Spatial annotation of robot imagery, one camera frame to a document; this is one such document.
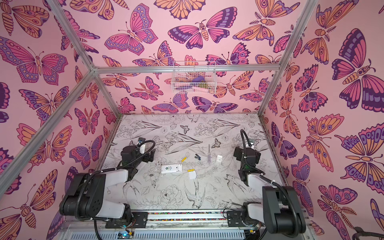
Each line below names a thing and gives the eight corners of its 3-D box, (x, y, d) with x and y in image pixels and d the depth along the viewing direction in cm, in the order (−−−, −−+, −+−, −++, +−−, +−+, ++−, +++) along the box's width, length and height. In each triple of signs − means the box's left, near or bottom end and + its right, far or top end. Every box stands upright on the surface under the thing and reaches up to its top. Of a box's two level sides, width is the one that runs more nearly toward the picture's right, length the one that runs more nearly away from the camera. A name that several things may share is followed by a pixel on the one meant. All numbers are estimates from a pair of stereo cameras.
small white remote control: (161, 173, 92) (161, 172, 90) (162, 167, 94) (161, 165, 93) (182, 171, 92) (182, 170, 90) (182, 165, 95) (181, 163, 93)
